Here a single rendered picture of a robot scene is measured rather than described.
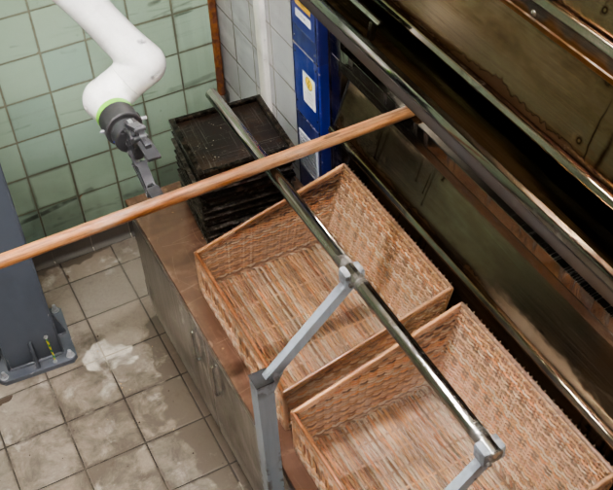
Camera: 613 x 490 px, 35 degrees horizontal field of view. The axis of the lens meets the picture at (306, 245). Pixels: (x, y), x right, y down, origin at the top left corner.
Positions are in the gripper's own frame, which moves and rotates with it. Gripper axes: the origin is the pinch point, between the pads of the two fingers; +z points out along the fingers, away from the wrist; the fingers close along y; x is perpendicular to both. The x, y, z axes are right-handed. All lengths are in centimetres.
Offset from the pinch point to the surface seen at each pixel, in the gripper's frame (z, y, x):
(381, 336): 36, 38, -38
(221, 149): -39, 31, -30
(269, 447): 47, 45, -2
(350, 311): 10, 59, -44
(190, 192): 9.6, -1.9, -4.1
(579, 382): 79, 21, -59
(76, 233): 9.6, -1.5, 21.7
